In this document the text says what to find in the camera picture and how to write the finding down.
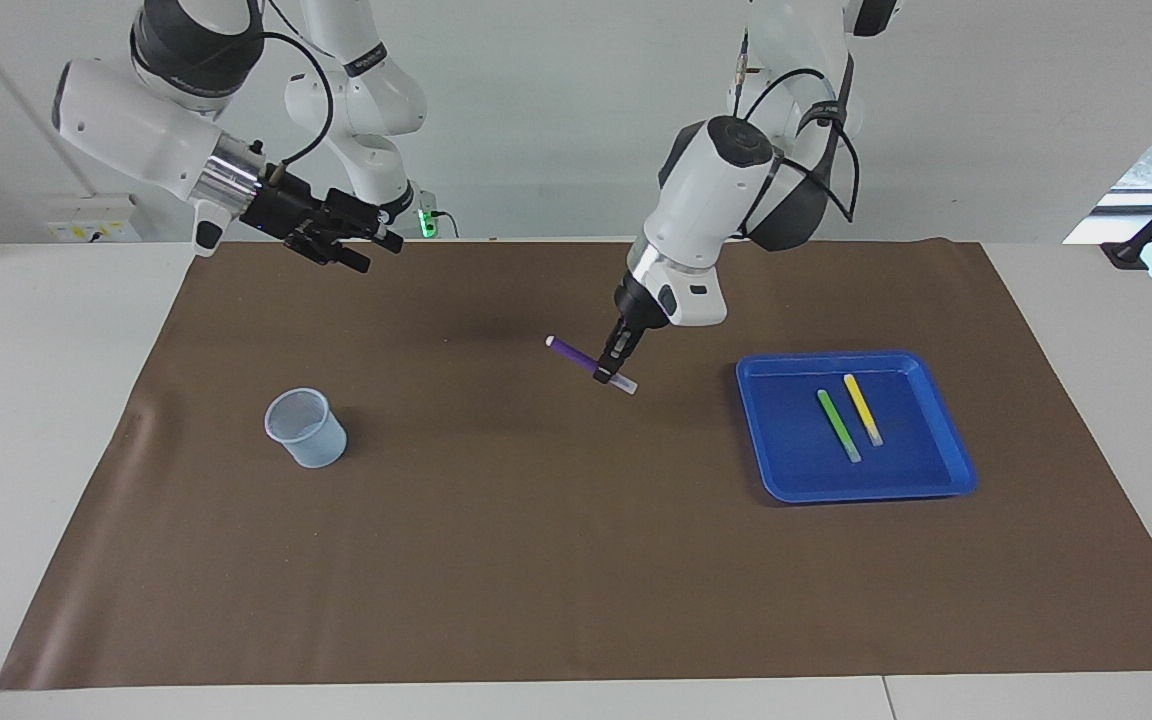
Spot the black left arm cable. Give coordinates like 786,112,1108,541
731,30,863,226

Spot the purple marker pen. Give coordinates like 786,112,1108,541
545,335,639,396

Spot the translucent plastic cup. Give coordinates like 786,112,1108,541
264,387,348,470

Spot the blue plastic tray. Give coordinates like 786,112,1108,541
735,350,979,504

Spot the brown paper table mat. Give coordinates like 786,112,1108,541
0,238,1152,691

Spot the green marker pen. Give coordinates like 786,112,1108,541
816,389,863,464

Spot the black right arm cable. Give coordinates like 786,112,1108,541
261,30,336,186

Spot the white wall socket strip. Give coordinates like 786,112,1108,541
44,195,142,244

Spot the yellow marker pen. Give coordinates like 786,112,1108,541
843,373,885,448

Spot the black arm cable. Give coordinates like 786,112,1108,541
261,30,336,186
731,30,863,226

